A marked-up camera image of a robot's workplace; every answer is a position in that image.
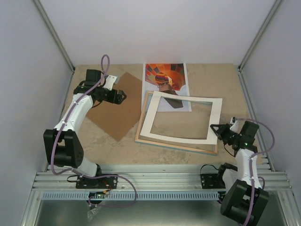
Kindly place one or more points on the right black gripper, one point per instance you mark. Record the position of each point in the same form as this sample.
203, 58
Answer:
222, 132

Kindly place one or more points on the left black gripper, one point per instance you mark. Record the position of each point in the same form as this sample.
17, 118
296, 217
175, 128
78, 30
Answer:
118, 100

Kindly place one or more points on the blue wooden picture frame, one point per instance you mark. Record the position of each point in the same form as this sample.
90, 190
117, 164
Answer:
147, 140

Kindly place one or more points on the clear plastic sheet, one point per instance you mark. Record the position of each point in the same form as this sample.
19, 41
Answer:
182, 119

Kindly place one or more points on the hot air balloon photo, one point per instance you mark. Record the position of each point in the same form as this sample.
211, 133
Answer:
167, 78

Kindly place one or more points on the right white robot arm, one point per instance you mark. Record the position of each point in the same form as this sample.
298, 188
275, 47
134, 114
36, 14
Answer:
245, 198

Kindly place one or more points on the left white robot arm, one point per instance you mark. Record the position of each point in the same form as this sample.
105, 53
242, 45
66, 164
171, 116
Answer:
63, 148

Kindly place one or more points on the brown cardboard backing board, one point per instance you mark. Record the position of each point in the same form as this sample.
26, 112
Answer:
117, 120

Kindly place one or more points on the left small circuit board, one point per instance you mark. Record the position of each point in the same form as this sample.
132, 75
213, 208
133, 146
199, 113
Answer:
99, 195

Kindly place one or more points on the clear plastic bag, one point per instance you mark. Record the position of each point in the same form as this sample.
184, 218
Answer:
91, 213

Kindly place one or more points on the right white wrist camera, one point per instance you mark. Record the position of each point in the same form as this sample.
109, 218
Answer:
234, 124

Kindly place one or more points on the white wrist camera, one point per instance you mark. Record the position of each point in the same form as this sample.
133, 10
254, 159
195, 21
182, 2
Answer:
234, 124
110, 81

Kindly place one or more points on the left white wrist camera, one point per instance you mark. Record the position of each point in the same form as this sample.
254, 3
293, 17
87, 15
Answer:
110, 81

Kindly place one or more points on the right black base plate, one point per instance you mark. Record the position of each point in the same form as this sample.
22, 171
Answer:
211, 181

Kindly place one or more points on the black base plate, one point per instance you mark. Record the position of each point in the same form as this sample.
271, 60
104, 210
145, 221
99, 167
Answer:
102, 183
211, 181

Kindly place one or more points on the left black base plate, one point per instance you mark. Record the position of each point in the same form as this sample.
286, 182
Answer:
102, 183

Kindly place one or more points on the aluminium rail base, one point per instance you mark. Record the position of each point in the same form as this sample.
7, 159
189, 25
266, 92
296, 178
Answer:
159, 177

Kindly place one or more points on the left aluminium corner post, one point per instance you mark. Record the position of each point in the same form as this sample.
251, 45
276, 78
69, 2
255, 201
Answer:
41, 10

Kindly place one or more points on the aluminium corner post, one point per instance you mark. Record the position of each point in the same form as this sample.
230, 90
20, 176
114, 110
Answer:
41, 10
267, 20

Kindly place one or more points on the right aluminium corner post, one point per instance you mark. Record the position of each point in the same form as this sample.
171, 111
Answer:
267, 20

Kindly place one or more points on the grey slotted cable duct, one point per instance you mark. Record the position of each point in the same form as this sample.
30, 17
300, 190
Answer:
139, 196

